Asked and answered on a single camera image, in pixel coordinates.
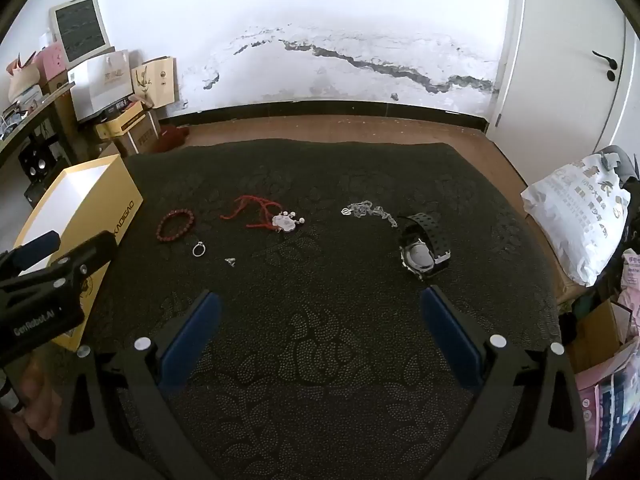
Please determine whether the dark desk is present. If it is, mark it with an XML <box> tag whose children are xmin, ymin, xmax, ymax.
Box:
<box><xmin>0</xmin><ymin>79</ymin><xmax>77</xmax><ymax>196</ymax></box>

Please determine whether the red cord silver pendant necklace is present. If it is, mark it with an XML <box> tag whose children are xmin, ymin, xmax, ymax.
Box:
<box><xmin>220</xmin><ymin>195</ymin><xmax>307</xmax><ymax>234</ymax></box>

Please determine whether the white paper bag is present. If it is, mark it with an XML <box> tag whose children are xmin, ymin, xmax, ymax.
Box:
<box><xmin>69</xmin><ymin>49</ymin><xmax>134</xmax><ymax>122</ymax></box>

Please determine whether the dark red cloth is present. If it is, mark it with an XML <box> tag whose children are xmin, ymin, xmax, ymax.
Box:
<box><xmin>151</xmin><ymin>124</ymin><xmax>191</xmax><ymax>154</ymax></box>

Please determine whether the beige paper bag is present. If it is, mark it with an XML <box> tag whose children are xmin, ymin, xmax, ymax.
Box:
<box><xmin>130</xmin><ymin>56</ymin><xmax>176</xmax><ymax>110</ymax></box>

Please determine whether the person's left hand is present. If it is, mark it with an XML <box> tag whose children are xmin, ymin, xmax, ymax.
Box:
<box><xmin>9</xmin><ymin>357</ymin><xmax>63</xmax><ymax>443</ymax></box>

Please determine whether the black speaker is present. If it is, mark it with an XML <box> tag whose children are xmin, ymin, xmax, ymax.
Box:
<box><xmin>18</xmin><ymin>139</ymin><xmax>59</xmax><ymax>182</ymax></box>

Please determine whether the yellow cardboard box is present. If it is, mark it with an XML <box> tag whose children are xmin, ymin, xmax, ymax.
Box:
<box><xmin>12</xmin><ymin>154</ymin><xmax>144</xmax><ymax>353</ymax></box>

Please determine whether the silver chain bracelet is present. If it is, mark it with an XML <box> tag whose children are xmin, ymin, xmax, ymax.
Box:
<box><xmin>341</xmin><ymin>199</ymin><xmax>400</xmax><ymax>229</ymax></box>

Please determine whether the brown cardboard box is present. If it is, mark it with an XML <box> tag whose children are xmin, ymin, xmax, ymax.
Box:
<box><xmin>119</xmin><ymin>110</ymin><xmax>163</xmax><ymax>157</ymax></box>

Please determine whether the dark green patterned blanket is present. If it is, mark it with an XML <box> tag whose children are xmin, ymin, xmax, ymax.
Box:
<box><xmin>75</xmin><ymin>139</ymin><xmax>562</xmax><ymax>480</ymax></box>

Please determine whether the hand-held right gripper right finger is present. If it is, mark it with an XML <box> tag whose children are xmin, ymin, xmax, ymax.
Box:
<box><xmin>419</xmin><ymin>285</ymin><xmax>588</xmax><ymax>480</ymax></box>

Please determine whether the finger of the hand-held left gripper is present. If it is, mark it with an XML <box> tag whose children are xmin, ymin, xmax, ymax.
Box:
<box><xmin>0</xmin><ymin>231</ymin><xmax>62</xmax><ymax>282</ymax></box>
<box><xmin>0</xmin><ymin>231</ymin><xmax>121</xmax><ymax>314</ymax></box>

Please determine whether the old white monitor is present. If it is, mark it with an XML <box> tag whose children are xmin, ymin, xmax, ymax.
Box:
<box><xmin>48</xmin><ymin>0</ymin><xmax>112</xmax><ymax>69</ymax></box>

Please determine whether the white plastic sack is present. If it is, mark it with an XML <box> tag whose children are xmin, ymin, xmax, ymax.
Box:
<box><xmin>520</xmin><ymin>151</ymin><xmax>633</xmax><ymax>288</ymax></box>

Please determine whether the black wrist watch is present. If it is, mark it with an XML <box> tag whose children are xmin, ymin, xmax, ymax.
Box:
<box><xmin>398</xmin><ymin>212</ymin><xmax>452</xmax><ymax>281</ymax></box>

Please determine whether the flat yellow box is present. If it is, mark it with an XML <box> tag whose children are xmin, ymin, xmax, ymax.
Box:
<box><xmin>94</xmin><ymin>104</ymin><xmax>152</xmax><ymax>141</ymax></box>

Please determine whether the pink packaging pile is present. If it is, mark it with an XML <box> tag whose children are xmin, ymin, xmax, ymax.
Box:
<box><xmin>574</xmin><ymin>247</ymin><xmax>640</xmax><ymax>473</ymax></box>

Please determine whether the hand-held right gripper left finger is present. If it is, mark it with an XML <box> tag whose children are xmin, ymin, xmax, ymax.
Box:
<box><xmin>55</xmin><ymin>289</ymin><xmax>223</xmax><ymax>480</ymax></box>

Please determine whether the white door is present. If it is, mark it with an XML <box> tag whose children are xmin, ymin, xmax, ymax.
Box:
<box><xmin>487</xmin><ymin>0</ymin><xmax>640</xmax><ymax>161</ymax></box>

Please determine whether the pink box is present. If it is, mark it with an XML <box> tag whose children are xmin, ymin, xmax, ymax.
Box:
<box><xmin>39</xmin><ymin>42</ymin><xmax>72</xmax><ymax>82</ymax></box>

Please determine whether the red bead bracelet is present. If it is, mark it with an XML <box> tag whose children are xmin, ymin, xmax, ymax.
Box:
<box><xmin>157</xmin><ymin>208</ymin><xmax>196</xmax><ymax>244</ymax></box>

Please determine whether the open cardboard box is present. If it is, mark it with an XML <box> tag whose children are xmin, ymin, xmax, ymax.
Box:
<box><xmin>564</xmin><ymin>299</ymin><xmax>627</xmax><ymax>373</ymax></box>

